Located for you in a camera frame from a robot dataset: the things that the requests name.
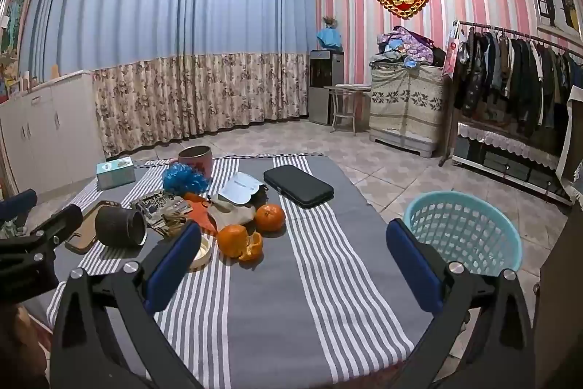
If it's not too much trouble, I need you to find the light blue plastic basket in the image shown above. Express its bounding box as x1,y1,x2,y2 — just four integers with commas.
403,191,524,280

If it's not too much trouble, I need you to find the teal tissue box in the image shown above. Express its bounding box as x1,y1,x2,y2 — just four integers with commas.
96,156,136,190

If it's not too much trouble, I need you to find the half-peeled orange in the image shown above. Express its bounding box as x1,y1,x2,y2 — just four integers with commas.
217,224,264,263

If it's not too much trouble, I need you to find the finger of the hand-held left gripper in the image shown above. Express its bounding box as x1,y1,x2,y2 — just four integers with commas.
18,203,85,250
0,187,38,220

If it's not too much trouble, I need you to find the dark ribbed cup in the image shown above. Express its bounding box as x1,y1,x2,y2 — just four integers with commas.
94,206,148,248

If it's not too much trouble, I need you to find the white tape roll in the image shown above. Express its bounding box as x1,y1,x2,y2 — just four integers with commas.
188,233,215,272

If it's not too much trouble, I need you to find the dark wooden cabinet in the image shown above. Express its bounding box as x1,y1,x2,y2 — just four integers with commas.
537,207,583,389

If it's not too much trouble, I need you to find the pink mug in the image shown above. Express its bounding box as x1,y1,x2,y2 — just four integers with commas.
177,145,213,182

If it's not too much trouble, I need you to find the black zip case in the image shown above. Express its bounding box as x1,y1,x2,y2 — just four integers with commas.
263,164,334,209

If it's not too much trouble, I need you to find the orange cloth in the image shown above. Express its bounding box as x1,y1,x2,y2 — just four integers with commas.
183,192,218,235

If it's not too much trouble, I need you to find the pink hanging bag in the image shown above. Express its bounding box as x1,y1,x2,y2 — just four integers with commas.
441,31,461,77

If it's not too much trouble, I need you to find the brown wrapper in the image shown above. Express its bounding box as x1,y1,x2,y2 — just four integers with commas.
157,209,194,238

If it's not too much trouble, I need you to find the white face mask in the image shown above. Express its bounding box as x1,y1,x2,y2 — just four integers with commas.
218,171,269,205

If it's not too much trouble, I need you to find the grey striped cloth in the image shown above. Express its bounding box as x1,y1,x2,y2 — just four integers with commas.
46,154,461,389

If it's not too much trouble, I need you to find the pile of clothes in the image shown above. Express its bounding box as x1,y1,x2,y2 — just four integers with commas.
369,26,447,71

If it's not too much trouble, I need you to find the beige cloth pouch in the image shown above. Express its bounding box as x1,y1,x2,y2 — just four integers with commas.
206,194,257,231

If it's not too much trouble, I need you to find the colourful wall poster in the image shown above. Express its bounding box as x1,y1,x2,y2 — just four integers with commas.
0,0,29,55

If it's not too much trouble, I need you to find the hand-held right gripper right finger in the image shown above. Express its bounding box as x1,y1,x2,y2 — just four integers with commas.
378,218,536,389

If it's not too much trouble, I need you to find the low shelf with lace cover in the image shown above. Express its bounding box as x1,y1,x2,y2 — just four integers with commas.
455,120,575,205

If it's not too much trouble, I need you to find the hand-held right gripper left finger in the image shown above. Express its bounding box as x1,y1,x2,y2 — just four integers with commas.
49,221,203,389

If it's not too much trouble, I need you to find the whole orange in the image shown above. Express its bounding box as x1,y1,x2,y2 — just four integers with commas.
254,203,287,233

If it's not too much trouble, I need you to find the blue crinkled plastic bag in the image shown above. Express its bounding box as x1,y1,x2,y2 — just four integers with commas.
163,164,208,196

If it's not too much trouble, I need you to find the blue floral curtain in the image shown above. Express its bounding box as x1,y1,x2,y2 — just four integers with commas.
20,0,317,157

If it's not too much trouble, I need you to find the row of hanging clothes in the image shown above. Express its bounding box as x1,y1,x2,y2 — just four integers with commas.
453,27,583,139

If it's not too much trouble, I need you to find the cloth-covered cabinet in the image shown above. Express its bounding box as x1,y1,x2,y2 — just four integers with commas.
368,65,445,157

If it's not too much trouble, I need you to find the metal clothes rack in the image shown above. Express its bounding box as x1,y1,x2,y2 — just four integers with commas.
438,20,583,167

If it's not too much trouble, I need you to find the white cabinet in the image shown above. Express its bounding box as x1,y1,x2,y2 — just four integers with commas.
0,70,106,196

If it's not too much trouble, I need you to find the small round table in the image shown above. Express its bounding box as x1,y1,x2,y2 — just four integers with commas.
324,83,372,135

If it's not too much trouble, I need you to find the patterned foil packet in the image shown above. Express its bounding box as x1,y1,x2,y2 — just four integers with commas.
130,190,187,226

